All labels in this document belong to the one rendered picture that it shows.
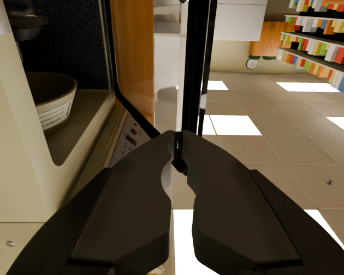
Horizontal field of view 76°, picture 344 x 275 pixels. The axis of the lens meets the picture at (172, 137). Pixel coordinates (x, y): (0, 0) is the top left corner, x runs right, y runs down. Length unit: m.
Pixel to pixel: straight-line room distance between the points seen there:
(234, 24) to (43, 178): 5.10
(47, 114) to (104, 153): 0.10
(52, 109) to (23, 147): 0.10
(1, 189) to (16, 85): 0.10
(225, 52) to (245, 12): 1.11
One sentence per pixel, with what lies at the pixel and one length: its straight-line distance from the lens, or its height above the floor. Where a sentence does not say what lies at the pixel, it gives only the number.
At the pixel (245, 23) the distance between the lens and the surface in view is 5.30.
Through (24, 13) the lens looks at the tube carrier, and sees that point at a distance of 0.33.
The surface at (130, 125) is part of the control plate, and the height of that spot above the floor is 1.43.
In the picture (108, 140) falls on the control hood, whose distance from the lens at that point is 0.38.
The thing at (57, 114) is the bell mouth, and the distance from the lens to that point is 0.32.
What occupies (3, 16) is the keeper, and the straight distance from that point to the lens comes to 0.21.
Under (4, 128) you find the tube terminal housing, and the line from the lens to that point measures 0.21.
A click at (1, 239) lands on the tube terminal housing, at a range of 0.32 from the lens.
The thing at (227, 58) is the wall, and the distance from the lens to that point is 6.02.
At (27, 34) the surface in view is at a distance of 0.33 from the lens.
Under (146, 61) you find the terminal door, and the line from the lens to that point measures 0.31.
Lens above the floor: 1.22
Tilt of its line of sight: 31 degrees up
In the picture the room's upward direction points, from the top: 178 degrees counter-clockwise
